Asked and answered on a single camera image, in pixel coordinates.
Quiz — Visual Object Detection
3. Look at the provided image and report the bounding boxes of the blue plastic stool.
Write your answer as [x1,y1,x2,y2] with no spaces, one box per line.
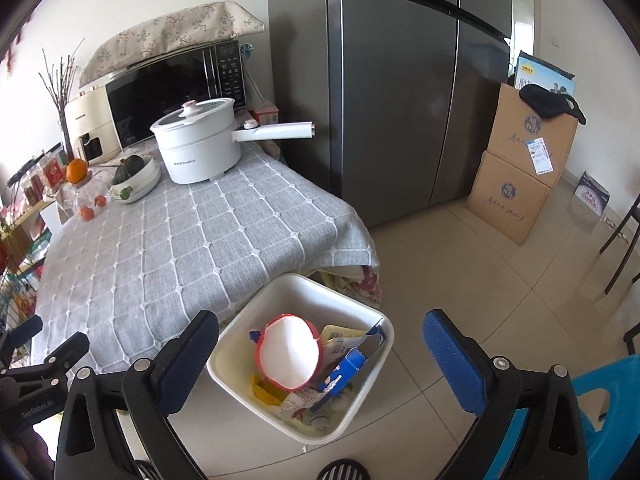
[480,355,640,480]

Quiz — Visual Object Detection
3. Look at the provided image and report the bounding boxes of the black chair legs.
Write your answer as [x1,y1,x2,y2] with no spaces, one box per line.
[597,193,640,296]

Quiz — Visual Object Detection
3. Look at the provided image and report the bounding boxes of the floral microwave cover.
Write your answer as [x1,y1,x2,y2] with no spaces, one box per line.
[78,0,266,87]

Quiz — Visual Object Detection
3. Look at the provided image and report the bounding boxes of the blue snack box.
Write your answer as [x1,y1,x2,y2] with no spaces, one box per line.
[312,320,389,401]

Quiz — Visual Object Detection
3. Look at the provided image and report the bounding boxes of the dried branches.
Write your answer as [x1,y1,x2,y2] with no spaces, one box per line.
[39,37,87,161]

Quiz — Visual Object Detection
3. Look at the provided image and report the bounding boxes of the glass jar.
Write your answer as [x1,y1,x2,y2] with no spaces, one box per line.
[55,179,112,224]

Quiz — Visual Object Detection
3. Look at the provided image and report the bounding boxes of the red packaged goods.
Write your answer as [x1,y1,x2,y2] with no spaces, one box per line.
[22,153,65,204]

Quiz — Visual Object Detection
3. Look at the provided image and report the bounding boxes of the white electric pot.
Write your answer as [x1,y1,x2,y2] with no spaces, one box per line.
[150,97,317,185]

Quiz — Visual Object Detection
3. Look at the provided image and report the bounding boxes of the small printed box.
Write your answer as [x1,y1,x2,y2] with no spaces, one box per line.
[573,170,612,216]

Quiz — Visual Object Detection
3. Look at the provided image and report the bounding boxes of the black microwave oven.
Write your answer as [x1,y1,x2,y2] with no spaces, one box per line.
[102,39,249,152]

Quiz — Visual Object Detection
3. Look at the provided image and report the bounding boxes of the white bowl with avocados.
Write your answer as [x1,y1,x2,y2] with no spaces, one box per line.
[110,155,162,205]

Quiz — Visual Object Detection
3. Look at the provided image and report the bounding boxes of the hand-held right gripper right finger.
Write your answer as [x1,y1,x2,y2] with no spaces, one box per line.
[422,309,591,480]

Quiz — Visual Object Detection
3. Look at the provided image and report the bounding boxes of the black chair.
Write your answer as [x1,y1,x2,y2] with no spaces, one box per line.
[621,320,640,361]

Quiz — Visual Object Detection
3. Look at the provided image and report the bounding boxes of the dark grey refrigerator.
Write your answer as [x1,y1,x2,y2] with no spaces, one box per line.
[266,0,514,229]

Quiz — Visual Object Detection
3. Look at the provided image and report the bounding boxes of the metal shelf rack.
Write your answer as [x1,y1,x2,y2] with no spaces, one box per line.
[0,142,69,334]

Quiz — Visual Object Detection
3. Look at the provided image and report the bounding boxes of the cardboard box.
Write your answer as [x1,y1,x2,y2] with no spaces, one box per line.
[466,150,551,247]
[486,82,579,190]

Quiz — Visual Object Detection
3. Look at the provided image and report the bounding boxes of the red snack wrapper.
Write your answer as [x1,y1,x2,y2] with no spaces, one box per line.
[249,313,321,394]

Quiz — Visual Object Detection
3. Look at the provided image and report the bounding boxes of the yellow snack packet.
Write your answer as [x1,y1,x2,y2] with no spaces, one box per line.
[319,324,374,356]

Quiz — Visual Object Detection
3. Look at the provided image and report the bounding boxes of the grey checked tablecloth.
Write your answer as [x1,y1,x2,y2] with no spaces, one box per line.
[32,140,381,377]

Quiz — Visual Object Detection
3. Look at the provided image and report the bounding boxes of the floral undercloth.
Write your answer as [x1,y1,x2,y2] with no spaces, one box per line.
[309,264,384,306]

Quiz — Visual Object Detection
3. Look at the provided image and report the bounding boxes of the small pink box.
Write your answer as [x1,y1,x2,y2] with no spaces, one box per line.
[247,102,280,126]

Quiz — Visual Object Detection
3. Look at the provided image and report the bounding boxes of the striped black white clothing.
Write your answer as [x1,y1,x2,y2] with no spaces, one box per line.
[317,457,372,480]

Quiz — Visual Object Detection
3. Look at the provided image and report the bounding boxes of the blue and white box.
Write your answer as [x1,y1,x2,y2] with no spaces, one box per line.
[511,50,577,97]

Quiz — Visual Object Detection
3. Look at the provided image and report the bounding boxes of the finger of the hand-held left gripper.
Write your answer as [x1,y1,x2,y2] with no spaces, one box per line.
[0,314,45,367]
[9,331,92,398]

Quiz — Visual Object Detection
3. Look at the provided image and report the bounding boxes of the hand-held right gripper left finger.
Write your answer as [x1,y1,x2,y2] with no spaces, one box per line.
[54,309,221,480]

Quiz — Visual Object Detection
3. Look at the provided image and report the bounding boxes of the dark green squash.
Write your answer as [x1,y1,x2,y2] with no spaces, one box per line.
[111,156,147,186]

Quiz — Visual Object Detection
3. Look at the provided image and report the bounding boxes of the cream air fryer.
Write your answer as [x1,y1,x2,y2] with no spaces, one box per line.
[62,84,124,166]

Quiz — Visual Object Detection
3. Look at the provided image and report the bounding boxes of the black cloth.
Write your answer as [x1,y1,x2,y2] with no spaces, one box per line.
[518,83,587,126]

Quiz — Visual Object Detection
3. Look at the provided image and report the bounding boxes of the white plastic bin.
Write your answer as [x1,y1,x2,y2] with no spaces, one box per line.
[206,273,395,445]

